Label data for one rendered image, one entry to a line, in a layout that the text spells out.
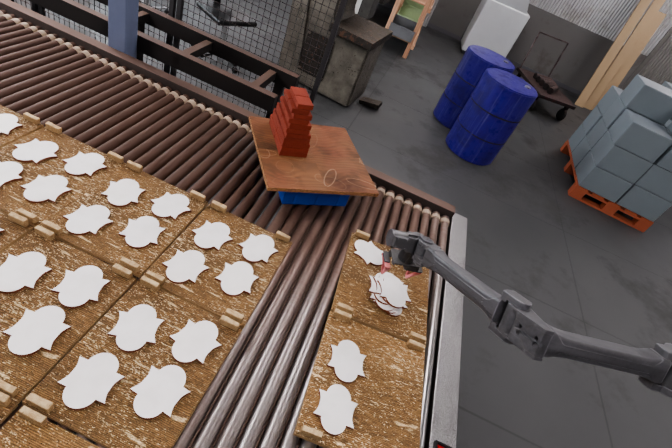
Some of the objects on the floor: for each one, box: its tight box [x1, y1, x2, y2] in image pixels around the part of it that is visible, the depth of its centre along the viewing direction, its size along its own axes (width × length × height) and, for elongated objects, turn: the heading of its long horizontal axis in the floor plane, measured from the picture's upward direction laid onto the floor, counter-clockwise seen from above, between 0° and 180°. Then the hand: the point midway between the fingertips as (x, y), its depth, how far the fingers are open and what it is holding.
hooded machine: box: [461, 0, 532, 58], centre depth 778 cm, size 88×69×150 cm
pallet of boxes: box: [560, 74, 672, 233], centre depth 500 cm, size 131×92×130 cm
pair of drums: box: [433, 45, 538, 166], centre depth 491 cm, size 76×124×91 cm, turn 148°
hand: (394, 273), depth 152 cm, fingers open, 9 cm apart
